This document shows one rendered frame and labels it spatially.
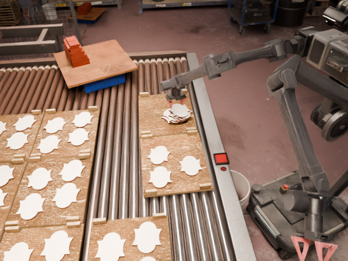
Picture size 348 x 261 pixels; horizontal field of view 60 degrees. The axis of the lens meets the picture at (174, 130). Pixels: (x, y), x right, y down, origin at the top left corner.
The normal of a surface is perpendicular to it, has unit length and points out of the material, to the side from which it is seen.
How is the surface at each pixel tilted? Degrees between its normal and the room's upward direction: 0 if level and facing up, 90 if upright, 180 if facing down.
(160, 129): 0
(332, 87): 41
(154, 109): 0
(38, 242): 0
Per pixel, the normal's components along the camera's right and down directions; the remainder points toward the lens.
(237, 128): -0.01, -0.73
